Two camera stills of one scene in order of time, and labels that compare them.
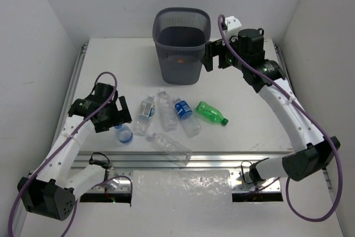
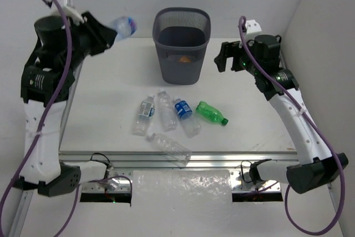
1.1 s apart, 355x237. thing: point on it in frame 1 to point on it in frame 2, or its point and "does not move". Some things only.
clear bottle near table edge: x=179 y=152 does not move
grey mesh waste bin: x=181 y=35 does not move
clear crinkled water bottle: x=168 y=115 does not move
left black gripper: x=123 y=110 to x=92 y=36
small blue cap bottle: x=125 y=134 to x=125 y=26
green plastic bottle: x=211 y=113 does not move
